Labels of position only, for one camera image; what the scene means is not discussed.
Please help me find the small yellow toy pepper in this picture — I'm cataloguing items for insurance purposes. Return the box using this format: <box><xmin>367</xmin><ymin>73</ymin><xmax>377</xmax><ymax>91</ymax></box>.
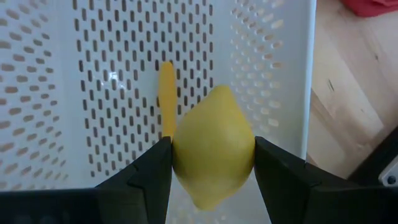
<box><xmin>157</xmin><ymin>61</ymin><xmax>178</xmax><ymax>141</ymax></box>

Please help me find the white perforated plastic basket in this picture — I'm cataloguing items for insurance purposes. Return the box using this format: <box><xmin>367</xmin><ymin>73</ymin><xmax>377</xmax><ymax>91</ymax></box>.
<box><xmin>0</xmin><ymin>0</ymin><xmax>317</xmax><ymax>224</ymax></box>

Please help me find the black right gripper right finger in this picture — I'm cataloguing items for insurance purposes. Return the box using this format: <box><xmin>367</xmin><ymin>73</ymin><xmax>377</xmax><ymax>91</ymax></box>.
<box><xmin>254</xmin><ymin>136</ymin><xmax>398</xmax><ymax>224</ymax></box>

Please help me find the yellow toy lemon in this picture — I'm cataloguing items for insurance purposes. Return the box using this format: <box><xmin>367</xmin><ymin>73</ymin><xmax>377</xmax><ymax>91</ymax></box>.
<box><xmin>172</xmin><ymin>85</ymin><xmax>256</xmax><ymax>212</ymax></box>

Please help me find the red cloth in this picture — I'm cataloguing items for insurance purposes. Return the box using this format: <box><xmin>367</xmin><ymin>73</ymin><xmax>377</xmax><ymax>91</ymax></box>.
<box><xmin>340</xmin><ymin>0</ymin><xmax>398</xmax><ymax>18</ymax></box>

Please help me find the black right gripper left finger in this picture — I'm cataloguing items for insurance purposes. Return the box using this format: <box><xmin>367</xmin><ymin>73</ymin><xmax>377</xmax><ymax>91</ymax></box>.
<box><xmin>0</xmin><ymin>136</ymin><xmax>173</xmax><ymax>224</ymax></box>

